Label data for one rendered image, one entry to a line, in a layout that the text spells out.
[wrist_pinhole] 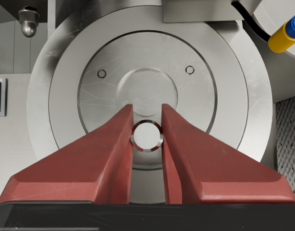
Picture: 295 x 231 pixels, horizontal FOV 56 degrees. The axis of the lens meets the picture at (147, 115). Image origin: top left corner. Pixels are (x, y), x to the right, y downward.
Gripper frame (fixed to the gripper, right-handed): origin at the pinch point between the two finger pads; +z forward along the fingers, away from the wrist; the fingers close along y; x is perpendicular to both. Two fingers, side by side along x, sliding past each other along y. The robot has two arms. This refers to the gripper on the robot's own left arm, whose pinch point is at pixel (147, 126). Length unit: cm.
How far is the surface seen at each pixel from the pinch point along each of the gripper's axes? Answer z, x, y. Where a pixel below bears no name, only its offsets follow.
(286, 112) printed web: 20.4, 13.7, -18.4
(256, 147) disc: 2.3, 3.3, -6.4
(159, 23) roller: 6.6, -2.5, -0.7
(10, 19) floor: 273, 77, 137
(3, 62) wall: 251, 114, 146
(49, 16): 8.5, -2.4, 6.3
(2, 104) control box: 31.8, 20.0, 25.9
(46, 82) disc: 5.2, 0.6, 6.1
